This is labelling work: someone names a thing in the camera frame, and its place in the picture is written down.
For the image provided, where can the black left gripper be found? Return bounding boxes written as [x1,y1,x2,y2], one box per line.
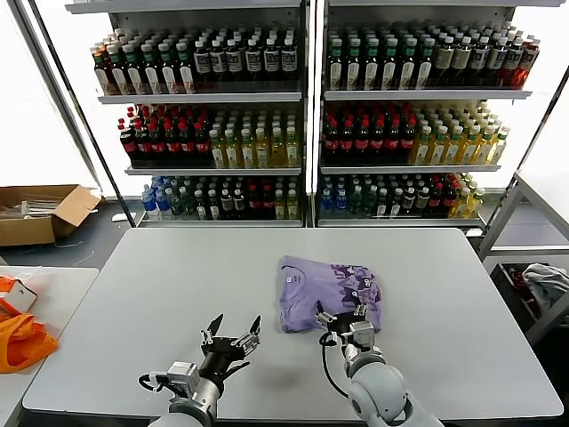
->
[198,313,263,384]

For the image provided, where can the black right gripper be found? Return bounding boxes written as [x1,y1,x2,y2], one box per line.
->
[314,301,369,342]

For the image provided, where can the purple printed t-shirt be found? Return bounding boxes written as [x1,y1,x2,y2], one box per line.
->
[278,255,384,334]

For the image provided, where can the black storage bin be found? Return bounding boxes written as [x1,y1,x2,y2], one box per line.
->
[488,261,555,333]

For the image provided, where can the grey white crumpled cloth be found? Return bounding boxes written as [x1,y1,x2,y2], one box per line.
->
[520,262,569,315]

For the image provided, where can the orange cloth bag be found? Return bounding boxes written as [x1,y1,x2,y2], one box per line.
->
[0,310,59,374]

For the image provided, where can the small orange white box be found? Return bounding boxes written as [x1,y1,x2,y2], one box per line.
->
[0,274,40,313]

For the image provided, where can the open cardboard box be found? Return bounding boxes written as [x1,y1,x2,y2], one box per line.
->
[0,184,102,247]

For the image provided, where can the grey metal shelf unit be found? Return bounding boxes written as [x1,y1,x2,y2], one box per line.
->
[313,0,550,229]
[64,0,312,229]

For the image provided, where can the white packing strips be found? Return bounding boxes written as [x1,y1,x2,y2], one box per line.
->
[0,197,63,220]

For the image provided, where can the dark bottle green label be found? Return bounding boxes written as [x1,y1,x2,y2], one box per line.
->
[327,38,344,92]
[176,42,196,94]
[123,44,142,95]
[381,38,399,92]
[108,45,127,96]
[416,37,436,92]
[345,38,363,92]
[140,43,159,95]
[399,37,417,92]
[363,38,381,92]
[158,43,177,95]

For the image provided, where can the dark bottle white blue label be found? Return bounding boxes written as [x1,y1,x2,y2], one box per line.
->
[488,36,509,86]
[193,40,211,84]
[280,37,298,84]
[244,38,262,84]
[225,39,244,84]
[262,38,281,84]
[470,36,490,85]
[504,36,525,88]
[209,39,227,84]

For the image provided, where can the black slanted pole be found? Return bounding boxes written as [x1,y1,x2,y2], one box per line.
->
[27,0,138,226]

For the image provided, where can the dark bottle beige label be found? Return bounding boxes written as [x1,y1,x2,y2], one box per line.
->
[452,36,472,85]
[434,36,453,85]

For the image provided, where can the reddish tea bottle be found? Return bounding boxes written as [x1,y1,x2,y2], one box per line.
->
[92,47,110,95]

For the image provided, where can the red drink bottle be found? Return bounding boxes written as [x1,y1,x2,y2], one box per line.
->
[517,39,541,89]

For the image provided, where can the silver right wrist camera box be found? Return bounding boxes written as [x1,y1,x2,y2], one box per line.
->
[349,320,378,353]

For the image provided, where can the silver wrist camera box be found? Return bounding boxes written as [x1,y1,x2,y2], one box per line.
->
[166,360,200,396]
[349,320,378,353]

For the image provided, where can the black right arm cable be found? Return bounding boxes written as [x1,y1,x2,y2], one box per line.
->
[318,331,355,400]

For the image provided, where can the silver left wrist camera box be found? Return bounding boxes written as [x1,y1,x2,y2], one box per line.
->
[166,360,200,396]

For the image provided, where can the grey metal frame table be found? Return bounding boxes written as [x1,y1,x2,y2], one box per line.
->
[477,170,569,346]

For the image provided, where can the grey slanted frame post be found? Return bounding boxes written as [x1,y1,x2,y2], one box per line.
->
[8,0,106,199]

